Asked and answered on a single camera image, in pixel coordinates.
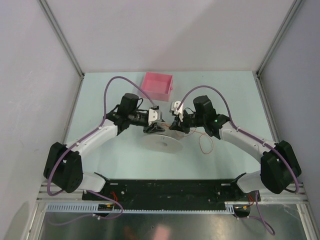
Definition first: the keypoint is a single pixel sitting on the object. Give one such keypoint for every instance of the left aluminium corner post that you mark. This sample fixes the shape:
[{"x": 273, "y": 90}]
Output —
[{"x": 48, "y": 13}]

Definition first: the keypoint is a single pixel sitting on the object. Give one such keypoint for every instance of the grey slotted cable duct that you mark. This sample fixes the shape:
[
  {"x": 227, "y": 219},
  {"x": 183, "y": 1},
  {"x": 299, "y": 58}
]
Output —
[{"x": 104, "y": 208}]

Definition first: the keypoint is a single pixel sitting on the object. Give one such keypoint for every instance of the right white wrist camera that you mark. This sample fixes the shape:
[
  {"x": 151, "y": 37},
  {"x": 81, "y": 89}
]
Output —
[{"x": 176, "y": 109}]

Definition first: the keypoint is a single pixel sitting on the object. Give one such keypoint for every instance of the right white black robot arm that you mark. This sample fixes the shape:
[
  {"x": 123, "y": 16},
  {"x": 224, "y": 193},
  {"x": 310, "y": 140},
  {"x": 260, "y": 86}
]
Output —
[{"x": 279, "y": 166}]

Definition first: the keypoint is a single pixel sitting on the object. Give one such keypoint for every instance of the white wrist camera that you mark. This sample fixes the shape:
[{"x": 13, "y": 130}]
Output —
[
  {"x": 176, "y": 109},
  {"x": 154, "y": 115}
]

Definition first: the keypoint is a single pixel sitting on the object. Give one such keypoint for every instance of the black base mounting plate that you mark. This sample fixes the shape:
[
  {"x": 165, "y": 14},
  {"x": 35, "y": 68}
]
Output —
[{"x": 218, "y": 189}]

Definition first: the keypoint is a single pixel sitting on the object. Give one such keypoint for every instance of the white plastic spool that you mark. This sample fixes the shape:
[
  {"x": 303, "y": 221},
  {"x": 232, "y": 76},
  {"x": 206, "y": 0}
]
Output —
[{"x": 165, "y": 141}]

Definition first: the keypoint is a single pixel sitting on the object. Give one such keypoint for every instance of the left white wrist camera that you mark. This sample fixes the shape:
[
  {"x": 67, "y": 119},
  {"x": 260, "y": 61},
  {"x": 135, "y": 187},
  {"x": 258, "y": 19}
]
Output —
[{"x": 154, "y": 115}]

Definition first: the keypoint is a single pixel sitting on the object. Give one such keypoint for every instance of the right aluminium corner post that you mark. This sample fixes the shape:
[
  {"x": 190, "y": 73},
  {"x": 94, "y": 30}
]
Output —
[{"x": 283, "y": 29}]

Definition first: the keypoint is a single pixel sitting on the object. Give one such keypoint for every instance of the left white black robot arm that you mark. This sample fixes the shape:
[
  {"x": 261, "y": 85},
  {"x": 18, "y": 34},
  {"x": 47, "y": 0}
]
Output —
[{"x": 64, "y": 165}]

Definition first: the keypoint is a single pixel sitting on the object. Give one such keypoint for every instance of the pink plastic box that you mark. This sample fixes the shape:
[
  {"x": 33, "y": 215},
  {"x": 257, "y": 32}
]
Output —
[{"x": 158, "y": 86}]

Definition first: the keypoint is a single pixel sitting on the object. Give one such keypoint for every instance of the aluminium frame rail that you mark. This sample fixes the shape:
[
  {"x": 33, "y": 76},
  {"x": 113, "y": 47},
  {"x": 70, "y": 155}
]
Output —
[{"x": 266, "y": 196}]

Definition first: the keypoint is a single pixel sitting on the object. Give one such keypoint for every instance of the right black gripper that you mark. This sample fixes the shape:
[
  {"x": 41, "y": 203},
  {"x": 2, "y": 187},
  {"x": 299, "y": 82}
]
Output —
[{"x": 177, "y": 124}]

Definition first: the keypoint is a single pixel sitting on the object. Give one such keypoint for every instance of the aluminium corner post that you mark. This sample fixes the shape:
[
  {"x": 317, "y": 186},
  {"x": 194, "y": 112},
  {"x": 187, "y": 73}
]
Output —
[
  {"x": 48, "y": 13},
  {"x": 283, "y": 29}
]

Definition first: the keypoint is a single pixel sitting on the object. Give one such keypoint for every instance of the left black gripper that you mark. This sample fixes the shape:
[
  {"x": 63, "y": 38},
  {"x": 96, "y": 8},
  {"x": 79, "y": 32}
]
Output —
[{"x": 153, "y": 128}]

